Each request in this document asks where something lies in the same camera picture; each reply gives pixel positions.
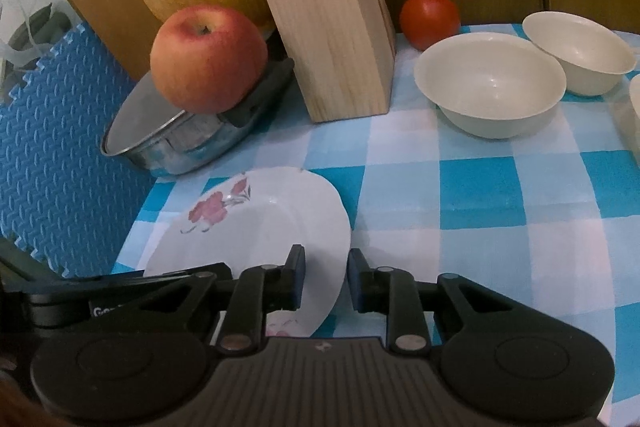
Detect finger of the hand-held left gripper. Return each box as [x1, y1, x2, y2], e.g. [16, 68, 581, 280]
[90, 263, 233, 303]

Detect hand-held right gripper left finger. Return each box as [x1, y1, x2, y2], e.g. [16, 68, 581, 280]
[125, 244, 307, 354]

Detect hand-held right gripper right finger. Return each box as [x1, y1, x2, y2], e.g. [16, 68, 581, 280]
[347, 248, 517, 353]

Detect white floral plate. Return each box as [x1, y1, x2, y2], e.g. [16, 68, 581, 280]
[142, 167, 352, 340]

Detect cream bowl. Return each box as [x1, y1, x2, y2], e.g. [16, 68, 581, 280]
[620, 73, 640, 142]
[522, 11, 637, 96]
[413, 32, 567, 140]

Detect blue checkered tablecloth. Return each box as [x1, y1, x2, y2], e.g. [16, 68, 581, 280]
[115, 23, 640, 427]

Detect steel pot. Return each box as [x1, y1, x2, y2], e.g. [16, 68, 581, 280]
[101, 57, 296, 178]

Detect blue foam mat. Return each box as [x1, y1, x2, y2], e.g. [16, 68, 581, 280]
[0, 21, 156, 280]

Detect glass pot lid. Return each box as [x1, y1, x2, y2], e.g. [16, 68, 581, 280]
[102, 72, 187, 156]

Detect red apple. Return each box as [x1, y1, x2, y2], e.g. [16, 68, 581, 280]
[150, 5, 269, 114]

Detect translucent plastic bag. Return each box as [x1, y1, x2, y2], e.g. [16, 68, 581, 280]
[0, 2, 73, 82]

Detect wooden block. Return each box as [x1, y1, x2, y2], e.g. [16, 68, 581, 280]
[231, 0, 397, 124]

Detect red tomato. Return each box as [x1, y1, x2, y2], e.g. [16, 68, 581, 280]
[399, 0, 461, 52]

